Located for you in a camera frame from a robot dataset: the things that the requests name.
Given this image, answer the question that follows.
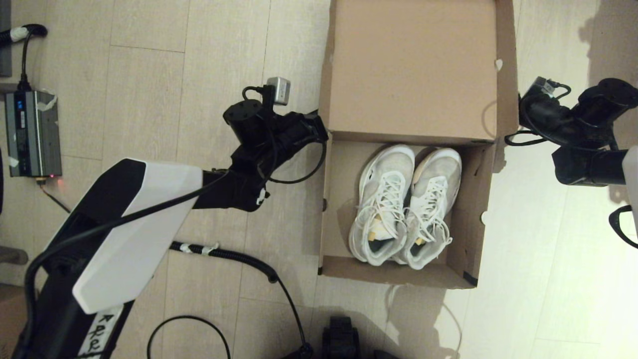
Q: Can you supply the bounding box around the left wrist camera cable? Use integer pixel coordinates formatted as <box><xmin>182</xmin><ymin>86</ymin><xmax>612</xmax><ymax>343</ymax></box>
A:
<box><xmin>242</xmin><ymin>86</ymin><xmax>328</xmax><ymax>185</ymax></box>

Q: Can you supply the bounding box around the thin red-black wire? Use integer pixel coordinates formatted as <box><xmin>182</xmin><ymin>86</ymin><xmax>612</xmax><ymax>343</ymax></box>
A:
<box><xmin>38</xmin><ymin>178</ymin><xmax>71</xmax><ymax>214</ymax></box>

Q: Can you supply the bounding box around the white lace-up sneaker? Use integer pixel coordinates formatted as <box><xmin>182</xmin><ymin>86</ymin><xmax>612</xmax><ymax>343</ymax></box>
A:
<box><xmin>348</xmin><ymin>144</ymin><xmax>416</xmax><ymax>266</ymax></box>
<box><xmin>396</xmin><ymin>147</ymin><xmax>463</xmax><ymax>271</ymax></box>

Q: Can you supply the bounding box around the black corrugated cable conduit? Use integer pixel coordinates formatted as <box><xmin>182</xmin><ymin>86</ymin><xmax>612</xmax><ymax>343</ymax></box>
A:
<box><xmin>169</xmin><ymin>241</ymin><xmax>315</xmax><ymax>359</ymax></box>

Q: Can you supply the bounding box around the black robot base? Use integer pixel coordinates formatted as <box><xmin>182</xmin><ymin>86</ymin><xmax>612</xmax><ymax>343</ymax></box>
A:
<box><xmin>321</xmin><ymin>315</ymin><xmax>362</xmax><ymax>359</ymax></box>

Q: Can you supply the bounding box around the brown cardboard shoe box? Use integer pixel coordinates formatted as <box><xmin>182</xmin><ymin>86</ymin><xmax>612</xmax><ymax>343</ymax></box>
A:
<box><xmin>318</xmin><ymin>0</ymin><xmax>520</xmax><ymax>290</ymax></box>

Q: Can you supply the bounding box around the grey power supply unit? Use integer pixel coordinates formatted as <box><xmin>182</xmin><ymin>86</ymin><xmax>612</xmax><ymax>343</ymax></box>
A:
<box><xmin>4</xmin><ymin>90</ymin><xmax>64</xmax><ymax>179</ymax></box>

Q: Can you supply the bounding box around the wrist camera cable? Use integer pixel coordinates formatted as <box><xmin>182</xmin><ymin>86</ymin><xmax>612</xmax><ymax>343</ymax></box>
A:
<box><xmin>242</xmin><ymin>86</ymin><xmax>328</xmax><ymax>185</ymax></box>
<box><xmin>504</xmin><ymin>82</ymin><xmax>638</xmax><ymax>250</ymax></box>

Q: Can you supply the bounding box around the grey furniture foot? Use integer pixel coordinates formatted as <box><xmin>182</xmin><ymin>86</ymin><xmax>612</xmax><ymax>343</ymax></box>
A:
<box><xmin>0</xmin><ymin>247</ymin><xmax>29</xmax><ymax>266</ymax></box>

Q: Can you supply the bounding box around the brown cardboard carton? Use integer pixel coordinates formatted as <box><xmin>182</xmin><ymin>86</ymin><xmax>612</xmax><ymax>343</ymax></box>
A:
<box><xmin>0</xmin><ymin>284</ymin><xmax>30</xmax><ymax>350</ymax></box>

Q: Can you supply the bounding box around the dark grey panel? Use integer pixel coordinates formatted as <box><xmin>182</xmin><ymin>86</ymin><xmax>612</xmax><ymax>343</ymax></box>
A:
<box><xmin>0</xmin><ymin>0</ymin><xmax>11</xmax><ymax>78</ymax></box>

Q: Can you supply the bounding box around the black taped power cord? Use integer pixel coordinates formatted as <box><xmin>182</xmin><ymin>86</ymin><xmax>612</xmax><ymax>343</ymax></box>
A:
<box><xmin>0</xmin><ymin>23</ymin><xmax>49</xmax><ymax>93</ymax></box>

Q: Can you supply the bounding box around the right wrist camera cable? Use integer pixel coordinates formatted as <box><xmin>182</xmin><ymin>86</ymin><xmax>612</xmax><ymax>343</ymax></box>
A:
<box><xmin>504</xmin><ymin>82</ymin><xmax>638</xmax><ymax>250</ymax></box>

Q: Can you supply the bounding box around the thin black floor cable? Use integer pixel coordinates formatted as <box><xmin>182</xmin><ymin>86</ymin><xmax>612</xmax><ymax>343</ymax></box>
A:
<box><xmin>146</xmin><ymin>316</ymin><xmax>232</xmax><ymax>359</ymax></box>

